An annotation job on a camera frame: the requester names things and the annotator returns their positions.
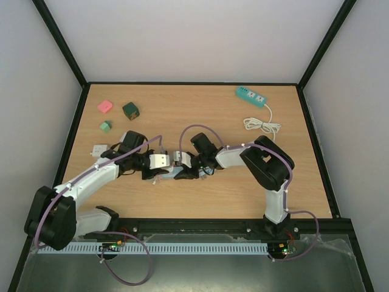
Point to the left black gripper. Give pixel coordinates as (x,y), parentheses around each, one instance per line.
(157,171)

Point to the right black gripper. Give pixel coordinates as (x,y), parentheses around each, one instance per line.
(192,173)

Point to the light blue power strip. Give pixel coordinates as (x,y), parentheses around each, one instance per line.
(169,175)

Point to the white cube socket adapter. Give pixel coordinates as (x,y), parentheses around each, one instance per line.
(98,149)

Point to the light green cube plug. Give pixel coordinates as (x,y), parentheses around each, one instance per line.
(106,126)

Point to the dark green cube socket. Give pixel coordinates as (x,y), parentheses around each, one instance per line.
(131,111)

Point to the pink plug adapter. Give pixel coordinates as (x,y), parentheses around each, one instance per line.
(105,106)

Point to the teal power strip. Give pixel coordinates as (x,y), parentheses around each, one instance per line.
(250,96)

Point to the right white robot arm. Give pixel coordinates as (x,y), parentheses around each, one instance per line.
(268,163)

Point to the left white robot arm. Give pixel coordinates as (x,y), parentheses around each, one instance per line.
(54,219)

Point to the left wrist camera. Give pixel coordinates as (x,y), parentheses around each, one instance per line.
(159,161)

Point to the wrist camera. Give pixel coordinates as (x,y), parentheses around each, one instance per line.
(182,158)
(159,161)

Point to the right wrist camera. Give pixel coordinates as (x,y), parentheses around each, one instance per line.
(182,158)

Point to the black aluminium frame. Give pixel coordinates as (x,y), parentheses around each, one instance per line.
(335,225)

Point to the slotted cable duct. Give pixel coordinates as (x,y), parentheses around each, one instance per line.
(163,249)

